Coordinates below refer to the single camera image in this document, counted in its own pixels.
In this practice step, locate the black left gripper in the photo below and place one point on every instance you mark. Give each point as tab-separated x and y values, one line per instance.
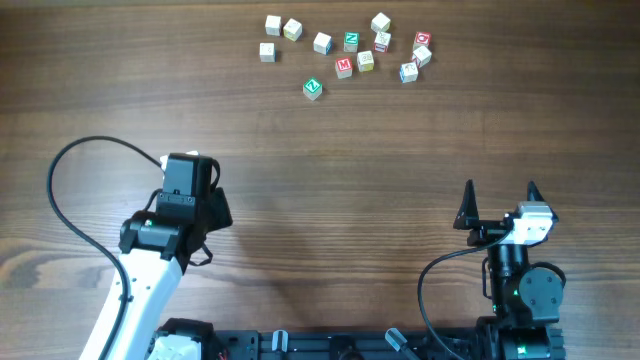
221	216

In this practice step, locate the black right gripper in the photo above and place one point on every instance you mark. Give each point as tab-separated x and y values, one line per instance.
468	217

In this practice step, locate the green Z wooden block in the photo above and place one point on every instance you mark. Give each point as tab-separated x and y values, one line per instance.
312	88

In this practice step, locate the red M wooden block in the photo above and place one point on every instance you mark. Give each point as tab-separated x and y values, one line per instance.
343	67

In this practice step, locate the yellow K wooden block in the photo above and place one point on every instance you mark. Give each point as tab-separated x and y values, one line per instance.
365	61

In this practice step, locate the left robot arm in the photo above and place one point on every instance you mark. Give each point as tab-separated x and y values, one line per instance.
156	249

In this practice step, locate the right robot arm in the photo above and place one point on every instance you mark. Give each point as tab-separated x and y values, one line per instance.
525	296

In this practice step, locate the blue sided wooden block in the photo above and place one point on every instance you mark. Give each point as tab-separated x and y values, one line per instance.
408	72

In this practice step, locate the red sided wooden block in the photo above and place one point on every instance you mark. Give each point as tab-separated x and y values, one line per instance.
421	56

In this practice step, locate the wooden block left lower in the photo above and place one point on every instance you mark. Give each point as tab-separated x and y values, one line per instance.
267	52

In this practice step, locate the red O wooden block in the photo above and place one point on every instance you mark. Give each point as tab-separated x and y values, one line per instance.
422	39

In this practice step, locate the plain wooden block far left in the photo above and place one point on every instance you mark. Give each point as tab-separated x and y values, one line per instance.
273	25

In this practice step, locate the plain wooden block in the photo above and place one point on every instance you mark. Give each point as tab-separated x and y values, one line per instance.
380	23
273	25

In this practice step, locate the yellow edged wooden block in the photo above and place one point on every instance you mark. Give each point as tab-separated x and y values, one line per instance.
292	30

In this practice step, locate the blue edged wooden block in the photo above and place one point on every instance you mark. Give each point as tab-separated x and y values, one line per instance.
322	43

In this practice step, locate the red edged picture block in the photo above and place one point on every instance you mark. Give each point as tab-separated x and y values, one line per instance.
382	42

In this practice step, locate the plain wooden block top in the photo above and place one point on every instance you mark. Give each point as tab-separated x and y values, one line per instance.
380	23

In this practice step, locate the green N wooden block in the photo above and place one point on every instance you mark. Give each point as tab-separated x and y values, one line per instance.
351	42

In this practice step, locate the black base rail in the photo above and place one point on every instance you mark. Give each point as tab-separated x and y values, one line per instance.
454	343

